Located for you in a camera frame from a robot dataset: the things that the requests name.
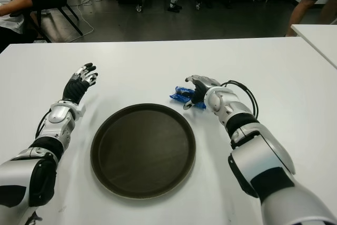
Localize round brown tray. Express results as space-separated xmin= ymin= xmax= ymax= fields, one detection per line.
xmin=90 ymin=103 xmax=196 ymax=200

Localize seated person in white shirt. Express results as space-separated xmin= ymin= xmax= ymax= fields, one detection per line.
xmin=0 ymin=0 xmax=34 ymax=46

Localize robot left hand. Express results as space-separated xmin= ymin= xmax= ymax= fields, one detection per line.
xmin=62 ymin=63 xmax=98 ymax=104

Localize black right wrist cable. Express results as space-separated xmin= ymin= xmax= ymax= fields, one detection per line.
xmin=221 ymin=80 xmax=260 ymax=120

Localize white side table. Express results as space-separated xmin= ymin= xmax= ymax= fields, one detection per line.
xmin=291 ymin=24 xmax=337 ymax=69

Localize white floor cable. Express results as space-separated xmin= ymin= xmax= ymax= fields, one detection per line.
xmin=78 ymin=0 xmax=106 ymax=36

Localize blue Oreo cookie pack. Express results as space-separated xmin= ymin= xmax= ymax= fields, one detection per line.
xmin=170 ymin=85 xmax=206 ymax=110

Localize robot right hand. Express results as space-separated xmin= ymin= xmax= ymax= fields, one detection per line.
xmin=183 ymin=74 xmax=222 ymax=111

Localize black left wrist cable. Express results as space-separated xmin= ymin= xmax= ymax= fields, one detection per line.
xmin=35 ymin=110 xmax=52 ymax=139

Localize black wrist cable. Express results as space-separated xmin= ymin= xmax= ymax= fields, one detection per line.
xmin=221 ymin=80 xmax=260 ymax=120
xmin=35 ymin=110 xmax=52 ymax=139

